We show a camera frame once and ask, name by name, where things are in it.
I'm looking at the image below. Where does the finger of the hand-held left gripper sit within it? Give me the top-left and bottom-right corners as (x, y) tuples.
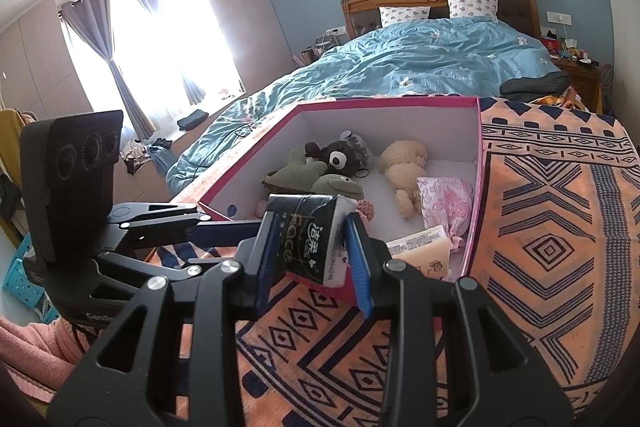
(106, 219), (263, 286)
(102, 202), (213, 232)

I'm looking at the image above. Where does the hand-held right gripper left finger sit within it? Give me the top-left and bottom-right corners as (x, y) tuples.
(47, 209), (283, 427)

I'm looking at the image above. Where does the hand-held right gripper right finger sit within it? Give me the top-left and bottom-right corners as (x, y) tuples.
(346, 211), (576, 427)

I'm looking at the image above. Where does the black tissue packet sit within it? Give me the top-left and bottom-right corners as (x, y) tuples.
(265, 193), (358, 288)

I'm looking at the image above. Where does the pink knit teddy bear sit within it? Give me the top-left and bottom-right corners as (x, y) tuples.
(256, 198), (376, 224)

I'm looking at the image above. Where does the beige packet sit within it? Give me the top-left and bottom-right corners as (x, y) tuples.
(386, 224), (451, 282)

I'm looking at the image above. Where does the green frog plush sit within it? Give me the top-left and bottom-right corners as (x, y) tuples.
(261, 149), (365, 202)

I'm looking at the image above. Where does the cream fluffy plush bear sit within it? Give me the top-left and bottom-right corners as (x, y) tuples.
(377, 139), (430, 219)

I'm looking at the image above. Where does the pink floral drawstring pouch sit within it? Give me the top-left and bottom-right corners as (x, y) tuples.
(416, 176), (475, 253)

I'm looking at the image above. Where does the brown bear plush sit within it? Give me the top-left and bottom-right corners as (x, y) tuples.
(304, 130), (373, 180)

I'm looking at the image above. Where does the pink cardboard box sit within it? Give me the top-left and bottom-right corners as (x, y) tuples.
(170, 94), (483, 305)

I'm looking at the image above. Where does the person's left forearm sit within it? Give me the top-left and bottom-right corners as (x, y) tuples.
(0, 314), (88, 403)

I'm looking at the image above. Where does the pile of clothes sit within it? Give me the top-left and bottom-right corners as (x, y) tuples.
(120, 137), (176, 175)

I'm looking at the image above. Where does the yellow garment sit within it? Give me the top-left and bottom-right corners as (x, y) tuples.
(0, 108), (26, 188)

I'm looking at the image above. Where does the folded dark clothing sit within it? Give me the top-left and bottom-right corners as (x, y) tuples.
(177, 109), (210, 131)

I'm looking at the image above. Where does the blue plastic basket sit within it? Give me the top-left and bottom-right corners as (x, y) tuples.
(2, 234), (61, 325)

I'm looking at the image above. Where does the grey curtain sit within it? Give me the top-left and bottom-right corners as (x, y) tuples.
(122, 0), (207, 105)
(59, 0), (156, 140)

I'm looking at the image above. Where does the orange patterned blanket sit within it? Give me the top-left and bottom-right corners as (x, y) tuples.
(145, 97), (640, 427)

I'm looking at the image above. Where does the wooden bed with blue duvet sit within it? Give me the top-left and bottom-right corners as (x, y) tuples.
(165, 14), (563, 198)

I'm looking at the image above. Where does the dark grey garment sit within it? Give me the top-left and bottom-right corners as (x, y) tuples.
(500, 72), (572, 104)

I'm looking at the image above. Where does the white patterned pillow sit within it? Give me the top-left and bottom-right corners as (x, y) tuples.
(446, 0), (501, 18)
(378, 5), (432, 28)

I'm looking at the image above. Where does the wooden nightstand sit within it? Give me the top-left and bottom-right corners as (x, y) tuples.
(552, 57), (603, 112)

